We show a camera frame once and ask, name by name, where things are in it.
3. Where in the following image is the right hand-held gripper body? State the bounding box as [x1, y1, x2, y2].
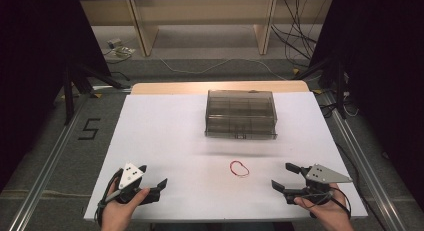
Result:
[284, 163, 354, 206]

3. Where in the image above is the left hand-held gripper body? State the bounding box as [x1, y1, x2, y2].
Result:
[112, 162, 162, 206]

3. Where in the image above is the red rubber band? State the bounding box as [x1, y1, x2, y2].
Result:
[228, 159, 251, 178]

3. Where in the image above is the clear grey plastic drawer box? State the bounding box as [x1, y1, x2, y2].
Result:
[204, 89, 279, 141]

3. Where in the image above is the person's right hand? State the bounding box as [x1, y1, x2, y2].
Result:
[293, 183, 355, 231]

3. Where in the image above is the person's left hand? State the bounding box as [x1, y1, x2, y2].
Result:
[100, 177, 151, 231]

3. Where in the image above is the black metal stand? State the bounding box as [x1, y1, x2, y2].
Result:
[61, 56, 132, 126]
[293, 55, 350, 121]

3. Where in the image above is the white power strip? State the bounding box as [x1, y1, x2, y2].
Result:
[112, 46, 137, 59]

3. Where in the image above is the grey power adapter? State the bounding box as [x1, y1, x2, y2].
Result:
[106, 37, 123, 50]

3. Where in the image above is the black curtain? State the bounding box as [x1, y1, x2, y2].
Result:
[0, 0, 112, 193]
[308, 0, 424, 204]

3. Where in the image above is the light wooden desk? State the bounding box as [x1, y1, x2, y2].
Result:
[79, 0, 335, 58]

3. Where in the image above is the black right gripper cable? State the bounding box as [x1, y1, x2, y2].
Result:
[308, 186, 353, 220]

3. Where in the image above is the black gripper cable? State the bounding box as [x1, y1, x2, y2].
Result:
[94, 168, 125, 227]
[308, 186, 353, 220]

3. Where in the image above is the black floor cable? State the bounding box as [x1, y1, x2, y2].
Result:
[334, 141, 389, 231]

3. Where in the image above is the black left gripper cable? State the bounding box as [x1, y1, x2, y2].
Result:
[94, 168, 125, 227]

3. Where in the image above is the aluminium floor rail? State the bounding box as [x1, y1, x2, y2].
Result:
[320, 90, 407, 231]
[7, 93, 88, 231]

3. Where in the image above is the white floor cable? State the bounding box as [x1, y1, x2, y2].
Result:
[159, 57, 288, 82]

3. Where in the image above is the bundle of black cables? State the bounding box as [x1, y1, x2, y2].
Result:
[270, 0, 322, 63]

